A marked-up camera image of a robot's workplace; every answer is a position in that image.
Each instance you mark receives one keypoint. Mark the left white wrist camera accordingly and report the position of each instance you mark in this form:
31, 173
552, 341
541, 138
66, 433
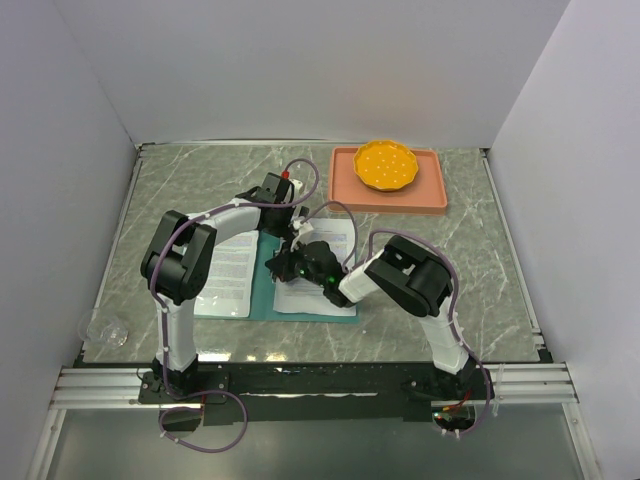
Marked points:
295, 186

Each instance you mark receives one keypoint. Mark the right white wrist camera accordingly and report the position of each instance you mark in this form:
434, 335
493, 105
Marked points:
302, 232

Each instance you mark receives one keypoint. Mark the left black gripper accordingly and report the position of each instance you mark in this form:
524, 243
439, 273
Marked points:
284, 231

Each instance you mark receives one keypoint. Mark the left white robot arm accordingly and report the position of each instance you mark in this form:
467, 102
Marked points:
177, 262

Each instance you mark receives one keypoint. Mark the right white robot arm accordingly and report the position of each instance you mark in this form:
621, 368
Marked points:
409, 270

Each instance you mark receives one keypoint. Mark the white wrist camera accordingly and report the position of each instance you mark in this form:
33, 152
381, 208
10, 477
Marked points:
302, 232
295, 186

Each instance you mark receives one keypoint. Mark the clear glass cup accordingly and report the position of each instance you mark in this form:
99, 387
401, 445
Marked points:
102, 327

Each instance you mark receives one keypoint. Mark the orange dotted plate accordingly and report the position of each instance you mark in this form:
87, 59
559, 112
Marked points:
385, 165

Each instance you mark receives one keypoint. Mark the pink rectangular tray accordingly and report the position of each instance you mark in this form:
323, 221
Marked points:
426, 195

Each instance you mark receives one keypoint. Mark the teal file folder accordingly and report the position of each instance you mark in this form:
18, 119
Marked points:
263, 287

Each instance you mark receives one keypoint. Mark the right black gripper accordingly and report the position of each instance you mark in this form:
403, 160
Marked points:
282, 266

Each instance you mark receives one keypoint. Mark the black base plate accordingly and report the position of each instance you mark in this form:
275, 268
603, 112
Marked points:
228, 392

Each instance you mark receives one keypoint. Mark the aluminium frame rail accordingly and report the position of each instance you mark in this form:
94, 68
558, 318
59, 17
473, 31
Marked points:
112, 388

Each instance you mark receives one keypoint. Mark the printed paper sheet top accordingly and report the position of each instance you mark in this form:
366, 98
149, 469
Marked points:
227, 292

